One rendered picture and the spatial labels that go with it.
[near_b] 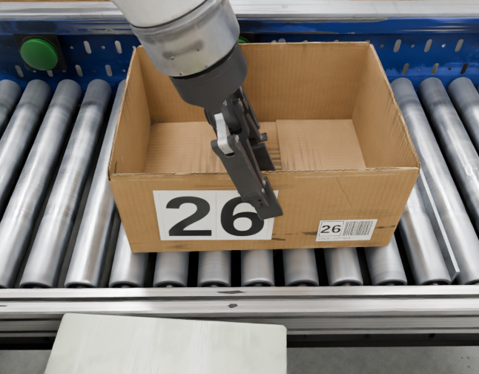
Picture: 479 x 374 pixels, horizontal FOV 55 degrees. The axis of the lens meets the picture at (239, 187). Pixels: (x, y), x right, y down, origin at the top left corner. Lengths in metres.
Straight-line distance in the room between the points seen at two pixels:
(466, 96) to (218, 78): 0.71
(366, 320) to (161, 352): 0.29
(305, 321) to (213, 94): 0.38
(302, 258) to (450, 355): 0.92
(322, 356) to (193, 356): 0.86
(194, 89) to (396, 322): 0.45
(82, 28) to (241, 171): 0.60
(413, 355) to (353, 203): 0.93
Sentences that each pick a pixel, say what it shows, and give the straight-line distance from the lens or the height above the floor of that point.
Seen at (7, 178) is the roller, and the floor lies 0.74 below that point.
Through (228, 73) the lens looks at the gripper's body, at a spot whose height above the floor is 1.08.
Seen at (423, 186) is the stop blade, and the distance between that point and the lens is 0.85.
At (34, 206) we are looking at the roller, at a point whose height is 0.74.
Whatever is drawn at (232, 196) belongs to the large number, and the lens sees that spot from 0.59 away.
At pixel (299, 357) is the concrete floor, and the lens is 1.44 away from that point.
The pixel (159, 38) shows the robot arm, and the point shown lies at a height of 1.13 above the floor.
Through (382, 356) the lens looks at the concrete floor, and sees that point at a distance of 1.49.
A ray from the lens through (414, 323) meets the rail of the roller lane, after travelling 0.74.
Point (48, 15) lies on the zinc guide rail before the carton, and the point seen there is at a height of 0.89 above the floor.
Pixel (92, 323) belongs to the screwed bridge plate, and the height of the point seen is 0.75.
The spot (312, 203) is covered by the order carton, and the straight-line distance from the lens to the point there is 0.62.
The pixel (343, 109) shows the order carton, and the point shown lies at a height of 0.78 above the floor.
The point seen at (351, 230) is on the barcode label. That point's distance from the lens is 0.68.
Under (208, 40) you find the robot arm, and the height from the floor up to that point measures 1.12.
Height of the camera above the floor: 1.33
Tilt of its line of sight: 49 degrees down
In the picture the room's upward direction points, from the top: straight up
